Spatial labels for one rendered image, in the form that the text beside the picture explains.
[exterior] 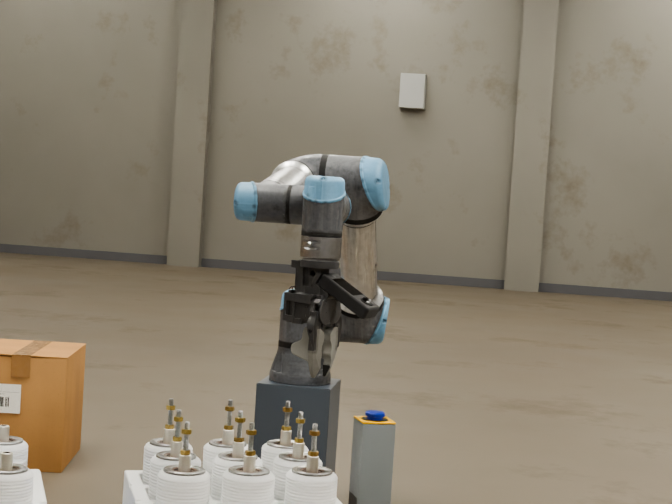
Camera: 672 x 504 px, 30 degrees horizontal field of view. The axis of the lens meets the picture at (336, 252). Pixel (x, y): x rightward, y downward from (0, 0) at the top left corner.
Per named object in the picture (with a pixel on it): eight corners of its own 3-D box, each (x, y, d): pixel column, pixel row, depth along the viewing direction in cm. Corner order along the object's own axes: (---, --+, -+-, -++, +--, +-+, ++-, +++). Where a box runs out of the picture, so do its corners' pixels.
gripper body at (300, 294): (304, 321, 236) (308, 257, 235) (343, 326, 231) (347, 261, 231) (281, 324, 229) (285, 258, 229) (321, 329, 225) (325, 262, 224)
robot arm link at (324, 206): (349, 178, 233) (344, 177, 224) (345, 237, 233) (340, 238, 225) (307, 175, 234) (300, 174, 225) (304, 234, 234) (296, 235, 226)
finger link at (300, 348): (292, 374, 230) (299, 324, 231) (319, 378, 227) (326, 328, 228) (283, 373, 228) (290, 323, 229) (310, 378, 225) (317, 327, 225)
